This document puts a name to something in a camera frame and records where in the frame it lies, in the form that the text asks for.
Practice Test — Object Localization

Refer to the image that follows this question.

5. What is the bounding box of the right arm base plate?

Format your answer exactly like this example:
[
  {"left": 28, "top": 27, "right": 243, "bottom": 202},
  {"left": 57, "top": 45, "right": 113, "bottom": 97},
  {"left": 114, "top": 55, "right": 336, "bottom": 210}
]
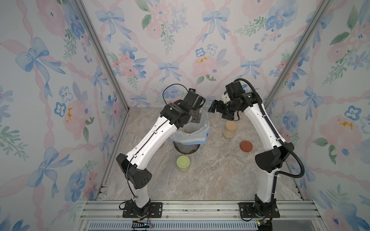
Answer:
[{"left": 238, "top": 201, "right": 280, "bottom": 218}]

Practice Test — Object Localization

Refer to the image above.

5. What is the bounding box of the red jar lid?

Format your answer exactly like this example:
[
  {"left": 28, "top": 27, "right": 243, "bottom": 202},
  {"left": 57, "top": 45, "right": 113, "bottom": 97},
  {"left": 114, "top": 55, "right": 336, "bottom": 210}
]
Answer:
[{"left": 240, "top": 140, "right": 253, "bottom": 153}]

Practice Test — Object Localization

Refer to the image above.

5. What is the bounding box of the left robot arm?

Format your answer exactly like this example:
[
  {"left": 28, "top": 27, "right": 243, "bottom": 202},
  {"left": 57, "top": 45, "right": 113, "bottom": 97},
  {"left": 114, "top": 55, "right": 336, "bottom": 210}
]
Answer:
[{"left": 116, "top": 89, "right": 205, "bottom": 211}]

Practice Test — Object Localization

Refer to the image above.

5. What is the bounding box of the green lid jar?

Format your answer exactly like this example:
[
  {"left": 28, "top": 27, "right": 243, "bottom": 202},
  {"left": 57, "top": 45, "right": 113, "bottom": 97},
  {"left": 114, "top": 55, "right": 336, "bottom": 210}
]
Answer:
[{"left": 176, "top": 156, "right": 190, "bottom": 172}]

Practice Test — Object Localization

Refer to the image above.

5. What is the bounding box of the tan lid jar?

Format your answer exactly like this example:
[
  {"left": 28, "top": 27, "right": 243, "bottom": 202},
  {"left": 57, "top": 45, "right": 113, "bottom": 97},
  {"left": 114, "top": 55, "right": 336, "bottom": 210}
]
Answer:
[{"left": 222, "top": 121, "right": 238, "bottom": 139}]

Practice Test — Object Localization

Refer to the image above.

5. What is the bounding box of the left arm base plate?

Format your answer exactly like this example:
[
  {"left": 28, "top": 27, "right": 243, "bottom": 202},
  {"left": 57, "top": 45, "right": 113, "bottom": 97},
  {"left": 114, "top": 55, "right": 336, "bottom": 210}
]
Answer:
[{"left": 119, "top": 201, "right": 163, "bottom": 218}]

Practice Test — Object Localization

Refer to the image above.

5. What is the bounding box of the rice pile in bag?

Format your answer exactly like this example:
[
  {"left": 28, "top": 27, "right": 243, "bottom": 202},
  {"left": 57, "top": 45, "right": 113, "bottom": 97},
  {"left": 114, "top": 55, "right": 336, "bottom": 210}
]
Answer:
[{"left": 181, "top": 131, "right": 200, "bottom": 135}]

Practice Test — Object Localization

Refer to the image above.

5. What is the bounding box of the black mesh trash bin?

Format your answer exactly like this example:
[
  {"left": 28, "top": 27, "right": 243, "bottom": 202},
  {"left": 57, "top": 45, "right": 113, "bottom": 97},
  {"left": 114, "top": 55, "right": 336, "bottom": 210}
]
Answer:
[{"left": 173, "top": 142, "right": 200, "bottom": 155}]

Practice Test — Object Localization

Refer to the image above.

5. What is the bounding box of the white trash bag liner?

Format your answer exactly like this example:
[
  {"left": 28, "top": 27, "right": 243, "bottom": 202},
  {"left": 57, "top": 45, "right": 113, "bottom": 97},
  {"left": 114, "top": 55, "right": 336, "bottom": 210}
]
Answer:
[{"left": 169, "top": 109, "right": 211, "bottom": 145}]

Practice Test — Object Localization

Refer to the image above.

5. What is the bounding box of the aluminium front rail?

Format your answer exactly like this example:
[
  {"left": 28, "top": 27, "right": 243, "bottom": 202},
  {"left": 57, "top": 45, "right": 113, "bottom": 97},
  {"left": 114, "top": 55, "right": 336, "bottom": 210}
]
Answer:
[{"left": 75, "top": 201, "right": 327, "bottom": 231}]

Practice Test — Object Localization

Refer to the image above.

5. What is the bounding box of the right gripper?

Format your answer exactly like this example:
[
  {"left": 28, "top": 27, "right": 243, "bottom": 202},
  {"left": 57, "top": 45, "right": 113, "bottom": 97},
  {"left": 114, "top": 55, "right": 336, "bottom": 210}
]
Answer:
[{"left": 209, "top": 99, "right": 240, "bottom": 120}]

